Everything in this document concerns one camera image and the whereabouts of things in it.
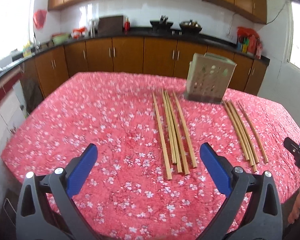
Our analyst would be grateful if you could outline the bamboo chopstick group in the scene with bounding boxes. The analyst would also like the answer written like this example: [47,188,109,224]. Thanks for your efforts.
[229,100,259,167]
[223,101,250,161]
[224,101,257,173]

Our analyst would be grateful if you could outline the dark bamboo chopstick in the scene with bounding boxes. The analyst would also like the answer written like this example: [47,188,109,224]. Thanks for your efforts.
[237,101,269,164]

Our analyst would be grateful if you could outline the brown lower kitchen cabinets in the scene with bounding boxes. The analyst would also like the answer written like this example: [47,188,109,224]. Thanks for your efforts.
[0,35,270,101]

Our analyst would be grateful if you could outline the person right hand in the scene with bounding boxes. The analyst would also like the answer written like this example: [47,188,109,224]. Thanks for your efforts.
[288,190,300,224]

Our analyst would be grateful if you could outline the red floral tablecloth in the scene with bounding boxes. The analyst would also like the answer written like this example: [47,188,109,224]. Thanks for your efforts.
[1,71,300,240]

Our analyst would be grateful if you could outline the grey perforated utensil holder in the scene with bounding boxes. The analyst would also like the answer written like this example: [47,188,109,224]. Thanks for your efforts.
[184,53,237,104]

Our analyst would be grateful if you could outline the red bag with bottles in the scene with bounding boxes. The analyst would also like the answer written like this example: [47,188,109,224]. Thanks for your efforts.
[237,27,263,59]

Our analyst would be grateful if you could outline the black wok right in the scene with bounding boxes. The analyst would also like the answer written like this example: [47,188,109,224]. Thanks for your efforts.
[179,20,202,34]

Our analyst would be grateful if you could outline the black wok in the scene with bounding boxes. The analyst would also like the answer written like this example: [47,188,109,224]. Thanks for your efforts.
[150,15,173,30]
[179,20,202,34]

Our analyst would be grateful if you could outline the green basin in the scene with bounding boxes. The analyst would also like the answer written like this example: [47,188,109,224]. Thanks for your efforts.
[51,33,71,46]

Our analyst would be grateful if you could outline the black wok left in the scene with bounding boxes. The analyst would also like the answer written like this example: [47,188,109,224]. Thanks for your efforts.
[150,15,173,30]

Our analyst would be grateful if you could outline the dark cutting board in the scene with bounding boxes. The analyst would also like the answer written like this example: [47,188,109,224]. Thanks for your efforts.
[97,15,123,35]

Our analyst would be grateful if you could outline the red bottle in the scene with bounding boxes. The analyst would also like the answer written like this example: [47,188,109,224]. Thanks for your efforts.
[124,18,130,33]

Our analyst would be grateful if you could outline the red plastic bag on wall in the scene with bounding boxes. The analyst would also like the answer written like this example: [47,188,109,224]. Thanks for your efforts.
[33,9,47,30]

